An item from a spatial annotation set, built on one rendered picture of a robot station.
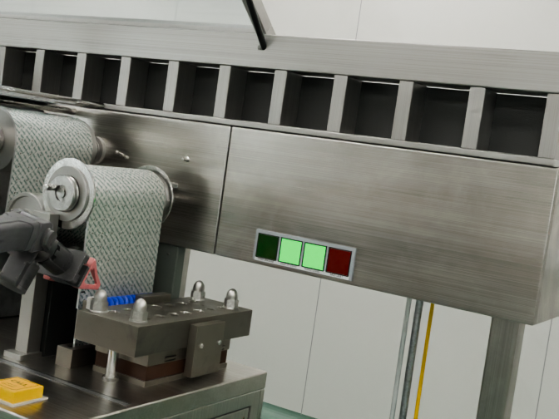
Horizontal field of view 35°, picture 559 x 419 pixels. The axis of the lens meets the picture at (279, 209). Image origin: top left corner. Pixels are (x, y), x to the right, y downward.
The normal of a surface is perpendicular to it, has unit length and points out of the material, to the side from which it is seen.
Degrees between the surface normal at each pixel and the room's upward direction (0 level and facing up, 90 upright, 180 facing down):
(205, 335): 90
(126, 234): 90
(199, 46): 90
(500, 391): 90
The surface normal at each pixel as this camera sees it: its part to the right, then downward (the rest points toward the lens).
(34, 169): 0.84, 0.18
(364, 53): -0.52, -0.02
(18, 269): 0.02, -0.30
